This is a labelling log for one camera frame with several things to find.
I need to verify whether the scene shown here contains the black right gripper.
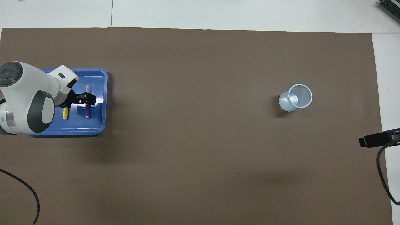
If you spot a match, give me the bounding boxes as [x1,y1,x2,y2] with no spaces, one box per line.
[358,127,400,148]

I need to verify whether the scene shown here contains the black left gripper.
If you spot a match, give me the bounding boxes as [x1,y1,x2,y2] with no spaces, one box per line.
[55,89,96,108]

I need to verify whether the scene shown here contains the purple pen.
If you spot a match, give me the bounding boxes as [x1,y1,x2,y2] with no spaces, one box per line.
[85,85,92,119]

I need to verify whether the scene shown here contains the blue plastic tray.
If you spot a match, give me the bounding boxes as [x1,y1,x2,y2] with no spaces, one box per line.
[27,68,108,136]

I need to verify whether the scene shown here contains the translucent plastic cup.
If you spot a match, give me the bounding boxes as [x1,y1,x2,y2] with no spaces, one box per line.
[279,84,313,112]

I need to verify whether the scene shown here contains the brown table mat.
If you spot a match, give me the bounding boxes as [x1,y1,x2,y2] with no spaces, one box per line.
[0,27,393,225]

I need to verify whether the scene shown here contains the dark grey device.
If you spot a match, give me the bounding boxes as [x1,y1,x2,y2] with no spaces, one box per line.
[378,0,400,20]

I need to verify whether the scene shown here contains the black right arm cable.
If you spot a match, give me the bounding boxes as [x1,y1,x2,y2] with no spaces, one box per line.
[376,140,400,206]

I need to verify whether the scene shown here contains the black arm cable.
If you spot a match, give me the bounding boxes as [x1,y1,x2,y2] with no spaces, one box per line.
[376,140,400,206]
[0,169,40,225]

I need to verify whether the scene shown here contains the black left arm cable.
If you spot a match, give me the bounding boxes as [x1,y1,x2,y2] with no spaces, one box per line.
[0,169,40,225]

